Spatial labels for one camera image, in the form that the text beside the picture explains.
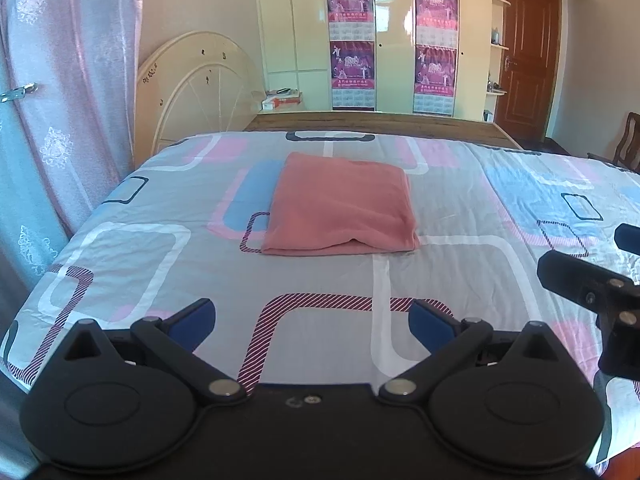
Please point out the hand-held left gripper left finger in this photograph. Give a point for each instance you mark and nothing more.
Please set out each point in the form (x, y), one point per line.
(192, 325)

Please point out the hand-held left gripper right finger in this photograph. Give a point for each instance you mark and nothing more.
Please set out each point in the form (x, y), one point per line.
(430, 327)

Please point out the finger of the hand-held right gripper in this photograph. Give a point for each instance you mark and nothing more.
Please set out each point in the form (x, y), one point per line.
(570, 275)
(629, 240)

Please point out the pink sweater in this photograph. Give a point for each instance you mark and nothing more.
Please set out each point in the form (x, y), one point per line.
(340, 205)

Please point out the dark wooden chair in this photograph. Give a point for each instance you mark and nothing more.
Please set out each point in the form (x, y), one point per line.
(625, 145)

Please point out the printed bedsheet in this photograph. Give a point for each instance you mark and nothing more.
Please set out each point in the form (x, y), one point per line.
(150, 210)

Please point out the small white box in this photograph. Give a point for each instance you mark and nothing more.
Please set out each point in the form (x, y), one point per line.
(488, 116)

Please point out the brown wooden door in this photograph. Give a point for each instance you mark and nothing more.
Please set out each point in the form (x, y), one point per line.
(527, 60)

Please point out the round cream headboard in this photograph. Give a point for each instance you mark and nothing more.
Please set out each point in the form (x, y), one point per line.
(200, 95)

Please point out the cream corner shelf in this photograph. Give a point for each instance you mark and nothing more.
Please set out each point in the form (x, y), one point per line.
(497, 47)

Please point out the stack of flat boxes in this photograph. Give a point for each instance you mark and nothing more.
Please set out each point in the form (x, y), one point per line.
(282, 101)

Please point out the blue bottle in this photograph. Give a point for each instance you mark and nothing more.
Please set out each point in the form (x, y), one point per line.
(496, 36)

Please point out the metal curtain hook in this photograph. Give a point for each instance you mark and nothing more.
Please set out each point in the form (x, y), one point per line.
(20, 93)

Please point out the pink sheer curtain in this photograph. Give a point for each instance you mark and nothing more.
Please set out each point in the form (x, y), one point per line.
(75, 60)

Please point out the cream wardrobe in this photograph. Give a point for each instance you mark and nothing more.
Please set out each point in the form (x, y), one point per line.
(300, 20)

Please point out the wooden bed frame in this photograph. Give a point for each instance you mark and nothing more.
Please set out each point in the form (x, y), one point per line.
(375, 122)

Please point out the purple wall poster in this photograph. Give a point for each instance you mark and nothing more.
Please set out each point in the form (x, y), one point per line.
(436, 10)
(352, 75)
(350, 5)
(435, 80)

